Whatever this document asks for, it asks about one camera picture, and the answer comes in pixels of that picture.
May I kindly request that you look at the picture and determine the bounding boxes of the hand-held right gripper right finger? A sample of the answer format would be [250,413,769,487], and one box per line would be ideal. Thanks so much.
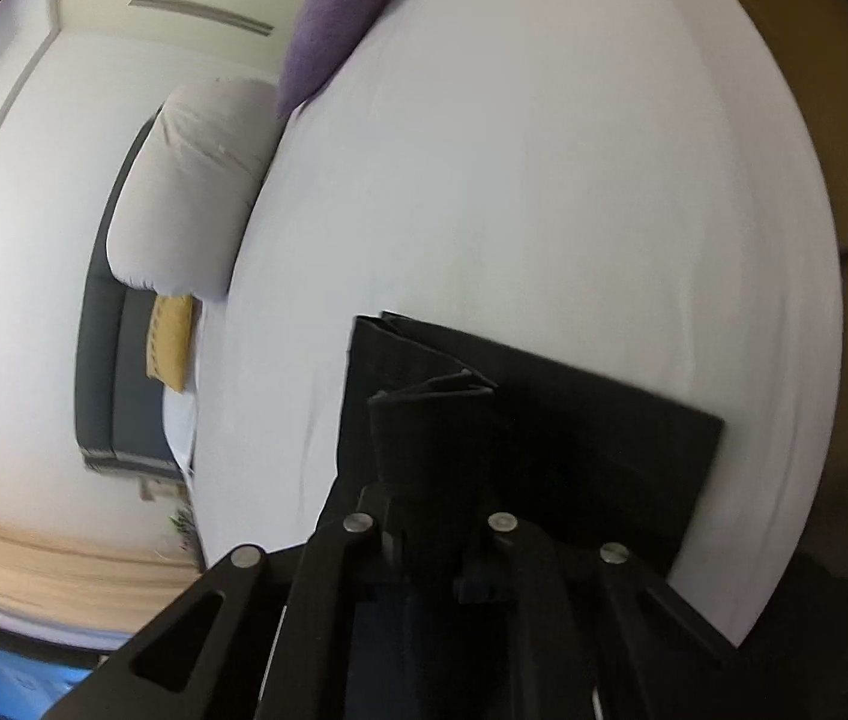
[454,511,740,720]

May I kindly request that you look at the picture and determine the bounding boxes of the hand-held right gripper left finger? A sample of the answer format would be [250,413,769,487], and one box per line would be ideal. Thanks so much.
[41,486,404,720]

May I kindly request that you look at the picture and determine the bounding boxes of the black pants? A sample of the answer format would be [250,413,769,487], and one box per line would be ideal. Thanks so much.
[311,311,726,720]

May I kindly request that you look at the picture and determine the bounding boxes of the white pillow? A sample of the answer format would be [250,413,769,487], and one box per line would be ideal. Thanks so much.
[161,386,196,470]

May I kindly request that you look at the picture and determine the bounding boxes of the yellow pillow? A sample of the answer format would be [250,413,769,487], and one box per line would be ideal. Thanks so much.
[146,294,197,395]

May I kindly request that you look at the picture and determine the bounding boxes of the grey padded headboard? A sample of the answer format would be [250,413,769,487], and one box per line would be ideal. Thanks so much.
[74,116,188,475]

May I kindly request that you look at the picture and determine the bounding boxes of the cream curtain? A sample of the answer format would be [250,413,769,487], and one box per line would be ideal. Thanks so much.
[0,510,203,635]

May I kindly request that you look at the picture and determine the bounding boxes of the white rolled duvet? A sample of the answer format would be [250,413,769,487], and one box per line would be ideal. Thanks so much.
[107,79,281,299]

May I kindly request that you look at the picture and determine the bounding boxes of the bed with white sheet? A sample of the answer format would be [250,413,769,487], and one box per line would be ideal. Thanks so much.
[187,0,845,650]

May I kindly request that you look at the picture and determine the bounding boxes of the purple pillow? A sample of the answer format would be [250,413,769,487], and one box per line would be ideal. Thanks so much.
[275,0,414,121]

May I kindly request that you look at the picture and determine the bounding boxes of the glass window with black frame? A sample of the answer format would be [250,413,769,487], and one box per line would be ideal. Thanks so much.
[0,611,106,717]

